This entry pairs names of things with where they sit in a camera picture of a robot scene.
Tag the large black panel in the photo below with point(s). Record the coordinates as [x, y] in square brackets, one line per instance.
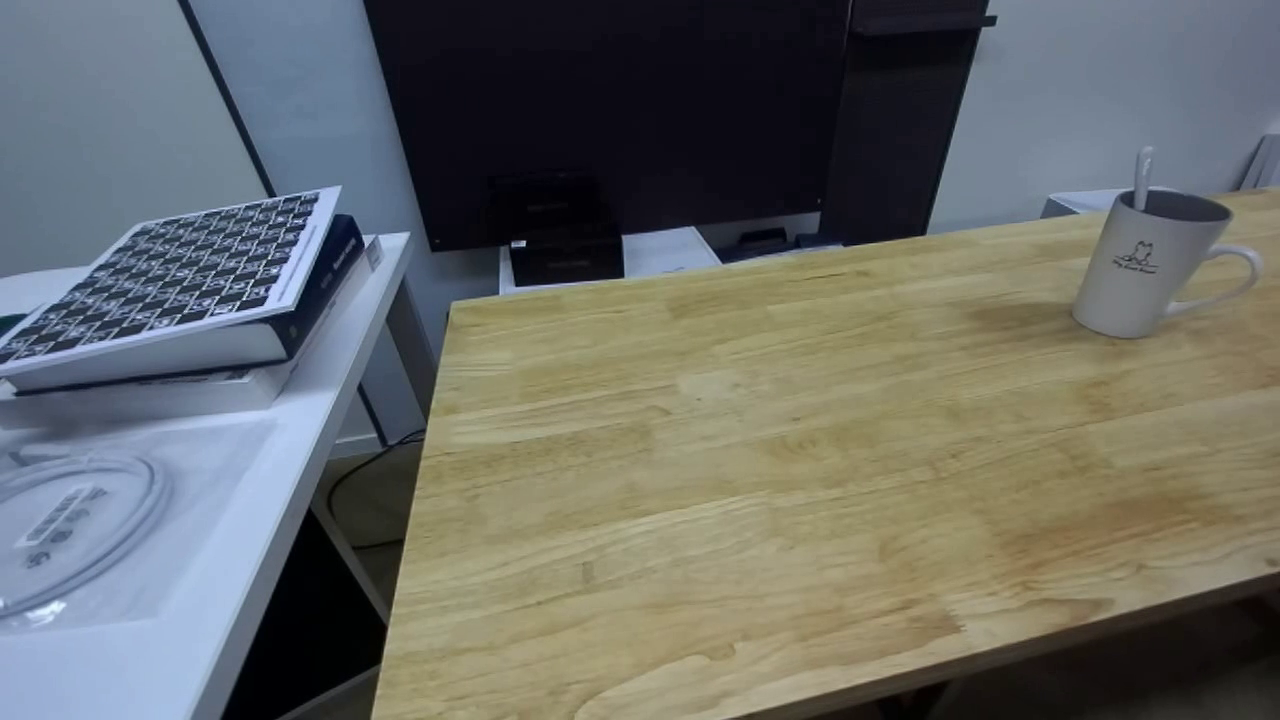
[600, 104]

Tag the white side table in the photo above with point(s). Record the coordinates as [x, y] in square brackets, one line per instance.
[266, 532]

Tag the white box behind table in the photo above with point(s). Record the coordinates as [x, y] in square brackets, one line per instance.
[1086, 200]

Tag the white ceramic mug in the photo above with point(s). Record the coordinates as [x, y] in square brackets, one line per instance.
[1132, 275]

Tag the white round disc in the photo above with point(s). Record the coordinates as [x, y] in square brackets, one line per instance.
[73, 526]

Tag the clear plastic sheet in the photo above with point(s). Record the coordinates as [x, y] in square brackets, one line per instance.
[212, 494]

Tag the white low shelf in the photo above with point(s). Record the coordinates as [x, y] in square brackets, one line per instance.
[666, 248]

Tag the checkered cover book dark spine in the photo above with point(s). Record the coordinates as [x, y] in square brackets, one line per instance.
[174, 286]

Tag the narrow dark panel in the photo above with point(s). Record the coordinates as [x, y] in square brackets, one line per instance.
[902, 120]

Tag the small black box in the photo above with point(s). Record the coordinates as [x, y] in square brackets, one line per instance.
[567, 234]

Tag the white book under checkered book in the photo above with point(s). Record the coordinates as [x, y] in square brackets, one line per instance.
[201, 386]

